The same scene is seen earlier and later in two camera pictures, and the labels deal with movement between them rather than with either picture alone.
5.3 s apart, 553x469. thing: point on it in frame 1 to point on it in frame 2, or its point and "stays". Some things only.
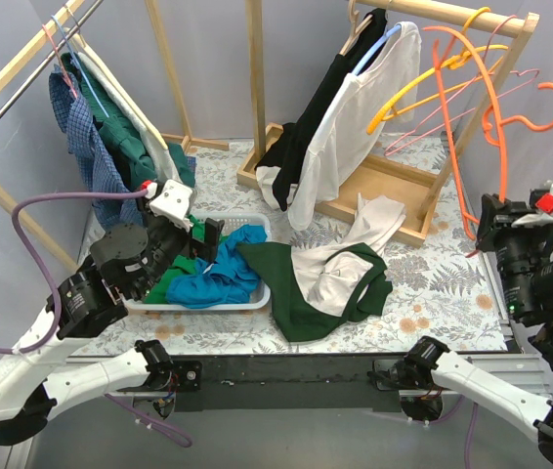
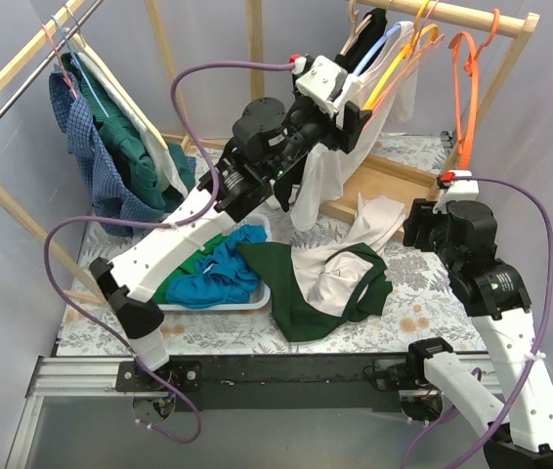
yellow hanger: (461, 60) to (408, 51)
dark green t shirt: (296, 318) stays
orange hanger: (468, 220) to (473, 68)
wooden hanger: (354, 20) stays
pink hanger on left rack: (62, 69) stays
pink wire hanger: (535, 72) to (429, 41)
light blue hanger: (376, 46) stays
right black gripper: (498, 223) to (416, 223)
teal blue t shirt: (232, 277) stays
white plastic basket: (260, 297) stays
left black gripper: (197, 242) to (351, 126)
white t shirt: (386, 89) stays
